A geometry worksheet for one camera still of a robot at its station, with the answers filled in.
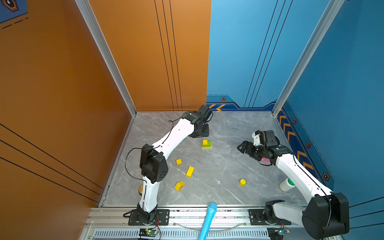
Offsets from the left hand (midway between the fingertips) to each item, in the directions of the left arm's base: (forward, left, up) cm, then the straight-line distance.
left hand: (204, 132), depth 87 cm
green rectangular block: (0, -3, -15) cm, 15 cm away
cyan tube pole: (-38, -3, -14) cm, 41 cm away
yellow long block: (-17, +8, -16) cm, 25 cm away
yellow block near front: (-25, +14, -16) cm, 33 cm away
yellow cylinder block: (-24, -21, -15) cm, 35 cm away
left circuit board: (-47, +27, -18) cm, 57 cm away
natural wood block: (-1, -2, -16) cm, 16 cm away
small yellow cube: (0, -1, -11) cm, 11 cm away
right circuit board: (-46, -34, -17) cm, 60 cm away
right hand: (-9, -21, -4) cm, 23 cm away
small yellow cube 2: (-11, +16, -16) cm, 25 cm away
